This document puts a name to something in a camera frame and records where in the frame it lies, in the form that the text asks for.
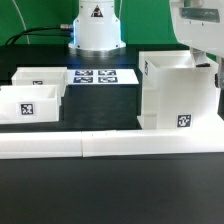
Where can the white rear drawer box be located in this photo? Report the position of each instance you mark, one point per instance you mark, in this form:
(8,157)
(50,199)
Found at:
(41,76)

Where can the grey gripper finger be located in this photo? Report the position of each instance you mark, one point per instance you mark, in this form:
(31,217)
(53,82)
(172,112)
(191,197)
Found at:
(199,57)

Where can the white marker sheet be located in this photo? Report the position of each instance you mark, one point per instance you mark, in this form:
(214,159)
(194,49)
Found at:
(101,77)

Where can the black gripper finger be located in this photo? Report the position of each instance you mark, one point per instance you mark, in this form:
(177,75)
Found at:
(219,76)

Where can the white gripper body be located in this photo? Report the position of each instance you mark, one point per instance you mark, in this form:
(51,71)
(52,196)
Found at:
(199,24)

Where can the white drawer cabinet frame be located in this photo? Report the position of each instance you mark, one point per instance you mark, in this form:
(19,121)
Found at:
(176,93)

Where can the white L-shaped fence wall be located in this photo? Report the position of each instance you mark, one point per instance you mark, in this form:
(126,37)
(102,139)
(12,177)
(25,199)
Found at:
(205,135)

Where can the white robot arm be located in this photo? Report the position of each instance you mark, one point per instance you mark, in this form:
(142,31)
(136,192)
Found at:
(97,30)

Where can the white drawer box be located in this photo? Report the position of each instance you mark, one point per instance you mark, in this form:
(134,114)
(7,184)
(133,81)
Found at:
(41,76)
(29,104)

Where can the white front drawer box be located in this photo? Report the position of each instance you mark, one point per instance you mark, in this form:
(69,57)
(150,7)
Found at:
(29,104)

